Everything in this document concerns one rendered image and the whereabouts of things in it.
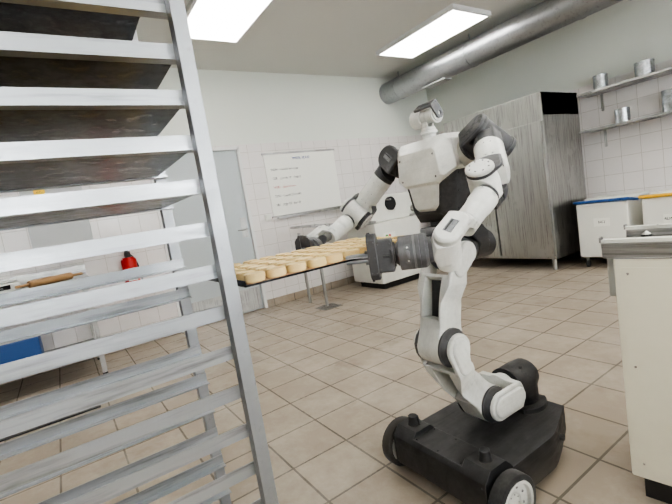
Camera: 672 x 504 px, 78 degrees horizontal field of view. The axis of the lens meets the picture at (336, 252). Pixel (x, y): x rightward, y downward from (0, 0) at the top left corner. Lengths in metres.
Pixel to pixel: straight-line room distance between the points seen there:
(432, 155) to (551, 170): 4.01
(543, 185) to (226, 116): 3.84
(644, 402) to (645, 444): 0.15
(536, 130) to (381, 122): 2.44
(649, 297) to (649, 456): 0.54
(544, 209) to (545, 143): 0.74
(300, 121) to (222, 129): 1.12
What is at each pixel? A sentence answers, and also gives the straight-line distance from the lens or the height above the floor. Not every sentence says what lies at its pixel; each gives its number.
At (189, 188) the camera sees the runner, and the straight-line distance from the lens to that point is 0.91.
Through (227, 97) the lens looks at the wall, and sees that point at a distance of 5.61.
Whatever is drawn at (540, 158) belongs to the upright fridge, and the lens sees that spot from 5.37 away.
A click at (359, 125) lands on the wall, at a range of 6.52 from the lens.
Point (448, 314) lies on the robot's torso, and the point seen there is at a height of 0.70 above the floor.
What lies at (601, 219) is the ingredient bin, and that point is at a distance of 5.42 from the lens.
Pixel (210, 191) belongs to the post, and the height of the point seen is 1.22.
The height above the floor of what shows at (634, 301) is 0.70.
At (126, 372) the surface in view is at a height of 0.78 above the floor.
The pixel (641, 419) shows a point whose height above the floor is 0.30.
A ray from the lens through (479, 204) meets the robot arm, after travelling 1.14.
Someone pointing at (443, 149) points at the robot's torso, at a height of 1.28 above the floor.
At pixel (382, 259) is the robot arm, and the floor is 1.00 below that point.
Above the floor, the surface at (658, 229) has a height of 0.88.
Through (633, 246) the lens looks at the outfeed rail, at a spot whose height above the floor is 0.88.
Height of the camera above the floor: 1.14
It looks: 6 degrees down
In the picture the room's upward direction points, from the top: 9 degrees counter-clockwise
